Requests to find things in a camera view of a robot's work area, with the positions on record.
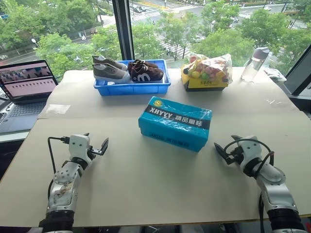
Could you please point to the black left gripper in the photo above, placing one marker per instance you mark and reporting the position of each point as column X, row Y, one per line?
column 93, row 152

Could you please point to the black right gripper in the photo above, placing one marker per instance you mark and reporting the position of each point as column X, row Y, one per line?
column 236, row 156

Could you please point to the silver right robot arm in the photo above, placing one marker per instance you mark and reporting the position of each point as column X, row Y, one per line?
column 275, row 189

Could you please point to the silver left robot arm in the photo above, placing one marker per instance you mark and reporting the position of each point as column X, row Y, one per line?
column 62, row 189

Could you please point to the teal shoe box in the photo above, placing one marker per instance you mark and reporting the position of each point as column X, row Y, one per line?
column 175, row 121

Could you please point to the beige cardboard sheet with tape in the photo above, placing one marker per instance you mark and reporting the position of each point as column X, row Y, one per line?
column 97, row 104

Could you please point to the blue plastic bin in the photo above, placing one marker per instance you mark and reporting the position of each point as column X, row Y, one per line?
column 132, row 88

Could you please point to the yellow and black cardboard box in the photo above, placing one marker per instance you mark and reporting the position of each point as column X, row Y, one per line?
column 206, row 85

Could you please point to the large beige cardboard sheet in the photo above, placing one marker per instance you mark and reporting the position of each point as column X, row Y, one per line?
column 145, row 184

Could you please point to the clear bag of toy fruit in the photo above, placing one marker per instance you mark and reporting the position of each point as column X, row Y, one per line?
column 209, row 68

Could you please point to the clear water bottle grey cap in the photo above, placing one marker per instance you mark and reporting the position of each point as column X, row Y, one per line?
column 252, row 65

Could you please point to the crumpled clear plastic wrap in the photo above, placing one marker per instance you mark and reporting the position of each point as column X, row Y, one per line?
column 275, row 74

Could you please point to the open grey laptop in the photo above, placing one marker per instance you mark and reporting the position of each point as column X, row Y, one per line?
column 24, row 82

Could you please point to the dark monitor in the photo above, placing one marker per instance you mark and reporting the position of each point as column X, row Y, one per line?
column 298, row 72

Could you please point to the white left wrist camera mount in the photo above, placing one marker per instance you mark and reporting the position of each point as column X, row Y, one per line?
column 78, row 145

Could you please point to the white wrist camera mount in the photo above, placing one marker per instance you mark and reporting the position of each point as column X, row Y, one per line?
column 250, row 148
column 78, row 145

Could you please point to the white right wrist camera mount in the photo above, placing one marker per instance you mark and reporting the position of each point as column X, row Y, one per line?
column 250, row 148

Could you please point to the black window frame post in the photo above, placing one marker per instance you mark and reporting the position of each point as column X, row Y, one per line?
column 123, row 29

